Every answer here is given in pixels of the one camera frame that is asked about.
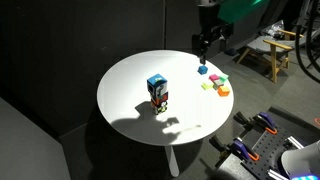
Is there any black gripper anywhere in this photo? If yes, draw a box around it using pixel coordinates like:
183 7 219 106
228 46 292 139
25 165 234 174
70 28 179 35
191 23 233 65

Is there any orange block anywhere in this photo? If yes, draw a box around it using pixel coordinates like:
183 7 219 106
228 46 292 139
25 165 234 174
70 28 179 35
217 85 231 98

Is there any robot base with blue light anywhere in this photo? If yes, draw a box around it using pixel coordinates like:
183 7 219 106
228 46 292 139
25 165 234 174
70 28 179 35
280 139 320 180

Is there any blue block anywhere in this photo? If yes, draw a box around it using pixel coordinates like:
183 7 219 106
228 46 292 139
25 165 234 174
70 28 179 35
197 65 209 75

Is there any grey block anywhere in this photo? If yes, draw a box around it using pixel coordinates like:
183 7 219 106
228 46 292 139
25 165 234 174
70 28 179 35
213 79 225 90

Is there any light green block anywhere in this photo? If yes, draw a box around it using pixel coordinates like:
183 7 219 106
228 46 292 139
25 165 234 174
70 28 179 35
200 81 214 91

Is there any wooden chair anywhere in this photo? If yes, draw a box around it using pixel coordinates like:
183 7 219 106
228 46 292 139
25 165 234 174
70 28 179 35
236 29 305 84

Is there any clear plastic bag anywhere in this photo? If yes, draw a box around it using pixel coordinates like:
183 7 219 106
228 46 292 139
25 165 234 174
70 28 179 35
261 20 286 38

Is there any picture cube with blue face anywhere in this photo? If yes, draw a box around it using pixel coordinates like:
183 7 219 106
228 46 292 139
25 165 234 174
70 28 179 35
146 73 168 98

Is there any picture cube with orange face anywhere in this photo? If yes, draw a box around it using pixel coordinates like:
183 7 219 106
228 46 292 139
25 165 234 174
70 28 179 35
149 91 169 115

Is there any purple clamp with orange tips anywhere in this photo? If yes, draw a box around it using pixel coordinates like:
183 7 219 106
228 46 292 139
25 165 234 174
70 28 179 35
209 134 261 168
233 111 279 136

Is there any black perforated mounting board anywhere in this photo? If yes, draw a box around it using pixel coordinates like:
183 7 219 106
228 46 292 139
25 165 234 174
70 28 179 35
238 113 320 180

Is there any white table leg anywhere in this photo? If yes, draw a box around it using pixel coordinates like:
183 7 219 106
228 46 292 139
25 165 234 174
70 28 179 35
164 145 180 178

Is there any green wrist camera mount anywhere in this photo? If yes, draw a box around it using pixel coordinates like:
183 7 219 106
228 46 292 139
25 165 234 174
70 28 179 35
218 0 269 25

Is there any aluminium rail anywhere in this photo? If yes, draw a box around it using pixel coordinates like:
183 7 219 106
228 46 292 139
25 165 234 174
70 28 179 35
266 168 288 180
287 135 306 151

